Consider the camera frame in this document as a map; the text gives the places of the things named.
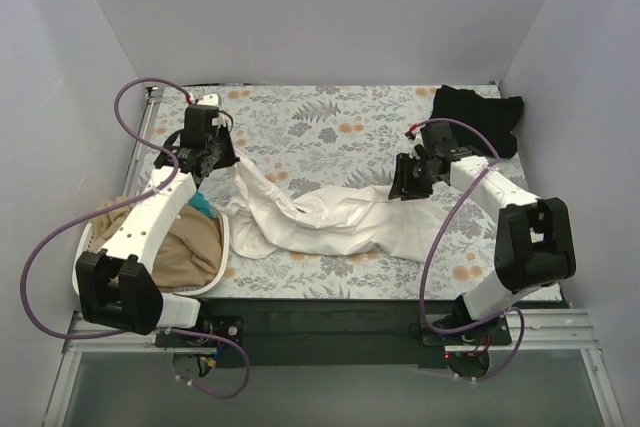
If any floral table cloth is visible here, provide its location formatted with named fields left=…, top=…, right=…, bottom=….
left=127, top=84, right=556, bottom=301

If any white laundry basket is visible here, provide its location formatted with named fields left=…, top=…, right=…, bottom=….
left=76, top=197, right=229, bottom=296

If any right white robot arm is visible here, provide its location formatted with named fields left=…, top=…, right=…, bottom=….
left=389, top=119, right=576, bottom=345

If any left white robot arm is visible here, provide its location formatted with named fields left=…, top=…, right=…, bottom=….
left=72, top=94, right=238, bottom=347

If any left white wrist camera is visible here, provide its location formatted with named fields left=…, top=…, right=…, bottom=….
left=194, top=93, right=220, bottom=109

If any black folded t shirt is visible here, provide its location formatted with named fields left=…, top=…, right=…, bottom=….
left=431, top=85, right=525, bottom=159

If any teal cloth item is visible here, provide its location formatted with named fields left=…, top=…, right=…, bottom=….
left=188, top=191, right=216, bottom=220

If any white t shirt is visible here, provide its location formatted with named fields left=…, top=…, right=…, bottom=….
left=224, top=154, right=447, bottom=262

